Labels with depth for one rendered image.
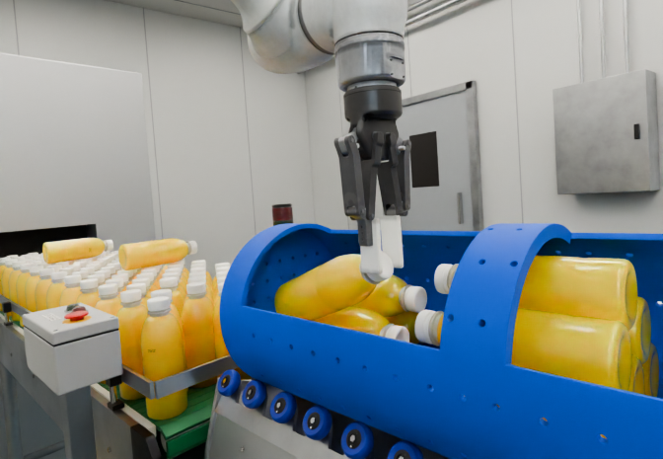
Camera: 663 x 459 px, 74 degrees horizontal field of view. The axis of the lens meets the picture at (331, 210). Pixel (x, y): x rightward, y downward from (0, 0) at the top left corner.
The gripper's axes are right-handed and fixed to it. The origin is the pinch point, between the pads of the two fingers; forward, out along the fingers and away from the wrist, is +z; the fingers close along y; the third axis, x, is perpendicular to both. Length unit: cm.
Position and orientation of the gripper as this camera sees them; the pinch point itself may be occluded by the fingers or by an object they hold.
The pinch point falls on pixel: (381, 245)
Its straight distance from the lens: 59.0
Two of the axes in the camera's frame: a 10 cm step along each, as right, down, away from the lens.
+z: 0.7, 10.0, 0.4
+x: -7.1, 0.2, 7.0
